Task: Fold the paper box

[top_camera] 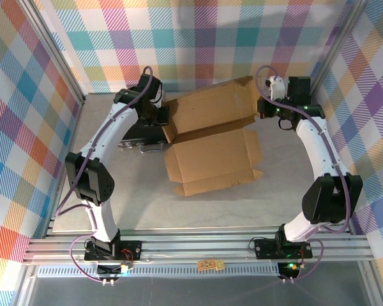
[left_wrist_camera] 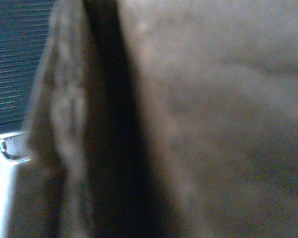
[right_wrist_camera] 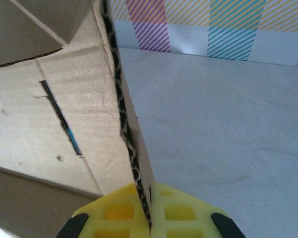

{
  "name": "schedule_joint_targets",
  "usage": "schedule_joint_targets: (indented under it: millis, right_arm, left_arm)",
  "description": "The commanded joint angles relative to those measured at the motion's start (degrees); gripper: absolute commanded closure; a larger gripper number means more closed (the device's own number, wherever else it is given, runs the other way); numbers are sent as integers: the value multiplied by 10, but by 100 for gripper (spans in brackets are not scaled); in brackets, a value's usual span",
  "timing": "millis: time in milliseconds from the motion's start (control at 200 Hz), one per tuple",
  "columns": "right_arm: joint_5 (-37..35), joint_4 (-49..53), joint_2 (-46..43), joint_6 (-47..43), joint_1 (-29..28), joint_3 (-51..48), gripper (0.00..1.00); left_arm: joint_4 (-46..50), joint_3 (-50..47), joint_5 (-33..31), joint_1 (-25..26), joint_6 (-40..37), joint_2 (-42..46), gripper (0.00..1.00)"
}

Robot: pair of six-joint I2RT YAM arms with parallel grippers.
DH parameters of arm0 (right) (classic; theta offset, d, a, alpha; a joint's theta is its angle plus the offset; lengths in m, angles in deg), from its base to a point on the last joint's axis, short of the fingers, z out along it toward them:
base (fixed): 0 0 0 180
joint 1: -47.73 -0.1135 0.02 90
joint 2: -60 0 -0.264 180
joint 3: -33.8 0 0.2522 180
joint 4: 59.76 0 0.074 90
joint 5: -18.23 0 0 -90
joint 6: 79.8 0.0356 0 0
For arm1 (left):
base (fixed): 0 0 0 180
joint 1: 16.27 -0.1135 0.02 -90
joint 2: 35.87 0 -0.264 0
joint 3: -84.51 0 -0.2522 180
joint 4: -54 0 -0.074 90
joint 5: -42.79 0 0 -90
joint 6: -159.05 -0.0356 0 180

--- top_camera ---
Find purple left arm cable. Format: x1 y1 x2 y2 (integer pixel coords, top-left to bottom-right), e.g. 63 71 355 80
54 66 163 235

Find black base power cable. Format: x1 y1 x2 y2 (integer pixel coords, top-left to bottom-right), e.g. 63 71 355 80
248 236 277 253

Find aluminium corner post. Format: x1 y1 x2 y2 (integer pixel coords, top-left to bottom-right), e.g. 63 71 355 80
304 0 367 98
20 0 87 105

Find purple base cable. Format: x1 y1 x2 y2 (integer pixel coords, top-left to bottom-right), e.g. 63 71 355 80
70 234 116 285
282 238 325 284

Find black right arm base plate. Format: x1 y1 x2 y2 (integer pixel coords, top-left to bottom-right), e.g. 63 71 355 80
253 236 313 259

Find slotted grey cable duct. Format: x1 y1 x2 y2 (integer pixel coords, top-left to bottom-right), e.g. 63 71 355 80
34 266 283 279

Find aluminium base frame rails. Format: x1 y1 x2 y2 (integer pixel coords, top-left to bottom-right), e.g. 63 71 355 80
24 224 376 266

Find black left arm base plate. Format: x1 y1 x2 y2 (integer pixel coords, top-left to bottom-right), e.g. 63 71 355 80
84 239 143 261

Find brown cardboard paper box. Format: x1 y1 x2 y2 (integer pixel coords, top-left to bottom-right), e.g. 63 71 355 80
161 75 265 197

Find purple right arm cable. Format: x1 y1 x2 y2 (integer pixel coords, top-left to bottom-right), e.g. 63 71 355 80
254 65 352 233

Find black case with metal latches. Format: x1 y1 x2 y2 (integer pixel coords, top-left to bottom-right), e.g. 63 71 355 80
120 122 172 154

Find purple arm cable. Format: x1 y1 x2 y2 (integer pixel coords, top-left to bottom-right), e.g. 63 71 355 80
54 66 163 235
254 65 352 233

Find black controller board with LED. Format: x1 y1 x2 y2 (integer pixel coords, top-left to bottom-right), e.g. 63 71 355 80
277 260 303 278
96 259 135 277

